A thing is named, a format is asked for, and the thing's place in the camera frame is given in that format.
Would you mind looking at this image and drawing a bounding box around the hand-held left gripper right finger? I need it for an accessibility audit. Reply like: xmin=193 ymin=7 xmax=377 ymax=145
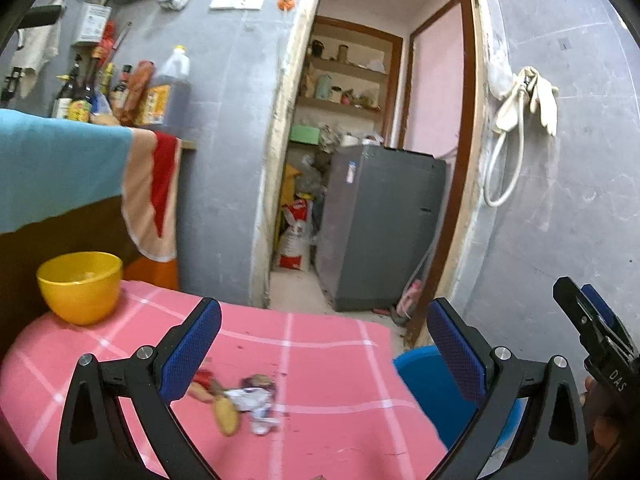
xmin=426 ymin=297 xmax=590 ymax=480

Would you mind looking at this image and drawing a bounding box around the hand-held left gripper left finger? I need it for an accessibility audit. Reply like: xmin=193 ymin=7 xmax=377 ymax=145
xmin=56 ymin=297 xmax=223 ymax=480

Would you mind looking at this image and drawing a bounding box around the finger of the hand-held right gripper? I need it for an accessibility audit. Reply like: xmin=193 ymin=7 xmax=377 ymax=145
xmin=581 ymin=283 xmax=640 ymax=356
xmin=552 ymin=276 xmax=626 ymax=361

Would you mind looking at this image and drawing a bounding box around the red carton piece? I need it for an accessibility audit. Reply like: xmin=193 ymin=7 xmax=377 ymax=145
xmin=192 ymin=370 xmax=216 ymax=398

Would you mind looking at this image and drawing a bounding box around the blue plastic bucket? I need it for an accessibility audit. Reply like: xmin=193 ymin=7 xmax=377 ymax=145
xmin=392 ymin=345 xmax=531 ymax=453

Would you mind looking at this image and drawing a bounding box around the yellow white wrapper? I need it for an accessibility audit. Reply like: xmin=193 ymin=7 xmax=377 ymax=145
xmin=212 ymin=394 xmax=241 ymax=437

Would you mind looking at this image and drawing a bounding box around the blue white wrapper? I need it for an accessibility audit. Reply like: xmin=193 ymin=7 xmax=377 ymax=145
xmin=227 ymin=387 xmax=273 ymax=416

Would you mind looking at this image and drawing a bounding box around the person's right hand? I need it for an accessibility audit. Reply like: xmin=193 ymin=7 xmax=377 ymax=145
xmin=582 ymin=377 xmax=623 ymax=461

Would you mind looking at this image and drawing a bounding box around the pink slipper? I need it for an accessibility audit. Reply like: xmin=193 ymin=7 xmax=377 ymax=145
xmin=395 ymin=280 xmax=426 ymax=321

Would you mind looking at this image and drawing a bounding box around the yellow bowl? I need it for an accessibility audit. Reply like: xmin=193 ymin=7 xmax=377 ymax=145
xmin=36 ymin=252 xmax=124 ymax=326

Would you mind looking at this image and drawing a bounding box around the pink checked cloth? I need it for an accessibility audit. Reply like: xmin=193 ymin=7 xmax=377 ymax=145
xmin=0 ymin=280 xmax=448 ymax=480

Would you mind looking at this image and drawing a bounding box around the grey washing machine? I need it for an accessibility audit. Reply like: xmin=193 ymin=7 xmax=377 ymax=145
xmin=315 ymin=145 xmax=447 ymax=312

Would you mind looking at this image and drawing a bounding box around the red white bag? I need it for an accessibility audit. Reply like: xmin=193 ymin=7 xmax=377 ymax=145
xmin=277 ymin=197 xmax=315 ymax=272

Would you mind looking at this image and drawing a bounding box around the brown wooden cabinet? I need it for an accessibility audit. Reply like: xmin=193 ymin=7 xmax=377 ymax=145
xmin=0 ymin=195 xmax=178 ymax=356

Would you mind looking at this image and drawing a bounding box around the yellow plastic bag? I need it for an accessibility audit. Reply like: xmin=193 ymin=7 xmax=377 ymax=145
xmin=280 ymin=162 xmax=301 ymax=211

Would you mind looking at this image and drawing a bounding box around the cream rubber glove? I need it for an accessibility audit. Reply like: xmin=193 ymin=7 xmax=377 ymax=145
xmin=527 ymin=67 xmax=560 ymax=136
xmin=492 ymin=72 xmax=528 ymax=135

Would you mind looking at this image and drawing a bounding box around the grey plastic bag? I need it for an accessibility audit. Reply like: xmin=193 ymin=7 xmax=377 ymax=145
xmin=297 ymin=152 xmax=328 ymax=198

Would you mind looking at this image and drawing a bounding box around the teal printed cloth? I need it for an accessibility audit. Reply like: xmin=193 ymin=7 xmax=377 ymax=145
xmin=0 ymin=109 xmax=182 ymax=262

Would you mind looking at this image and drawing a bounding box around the clear plastic bag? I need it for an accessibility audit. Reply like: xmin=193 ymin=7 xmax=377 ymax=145
xmin=487 ymin=35 xmax=516 ymax=101

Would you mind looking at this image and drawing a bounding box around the green box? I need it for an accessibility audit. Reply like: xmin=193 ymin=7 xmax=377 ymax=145
xmin=290 ymin=125 xmax=321 ymax=145

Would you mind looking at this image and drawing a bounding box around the large oil jug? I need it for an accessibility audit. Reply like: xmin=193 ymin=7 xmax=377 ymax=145
xmin=137 ymin=46 xmax=192 ymax=127

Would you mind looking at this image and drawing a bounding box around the pink door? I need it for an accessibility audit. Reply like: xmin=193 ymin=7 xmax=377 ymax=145
xmin=400 ymin=0 xmax=468 ymax=158

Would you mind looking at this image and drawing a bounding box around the orange packet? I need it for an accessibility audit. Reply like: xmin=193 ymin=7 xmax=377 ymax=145
xmin=122 ymin=60 xmax=157 ymax=126

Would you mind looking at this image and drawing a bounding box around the red net bag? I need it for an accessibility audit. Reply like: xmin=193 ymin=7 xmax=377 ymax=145
xmin=92 ymin=20 xmax=118 ymax=63

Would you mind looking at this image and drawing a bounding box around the white hanging towel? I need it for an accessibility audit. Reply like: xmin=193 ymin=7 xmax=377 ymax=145
xmin=10 ymin=0 xmax=68 ymax=98

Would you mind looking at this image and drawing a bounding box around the white hose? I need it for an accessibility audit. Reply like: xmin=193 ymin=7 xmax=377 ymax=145
xmin=482 ymin=85 xmax=527 ymax=208

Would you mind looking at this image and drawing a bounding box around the wooden door frame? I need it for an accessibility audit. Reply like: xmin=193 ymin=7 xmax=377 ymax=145
xmin=250 ymin=0 xmax=501 ymax=351

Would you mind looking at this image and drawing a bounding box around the wooden wall shelf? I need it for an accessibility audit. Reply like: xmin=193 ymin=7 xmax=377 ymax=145
xmin=295 ymin=16 xmax=403 ymax=126

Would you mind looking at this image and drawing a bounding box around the white wall box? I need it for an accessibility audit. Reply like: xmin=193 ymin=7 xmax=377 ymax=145
xmin=75 ymin=2 xmax=112 ymax=43

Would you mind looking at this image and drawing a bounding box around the white wall socket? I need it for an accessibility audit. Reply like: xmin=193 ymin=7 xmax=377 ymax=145
xmin=209 ymin=0 xmax=267 ymax=11

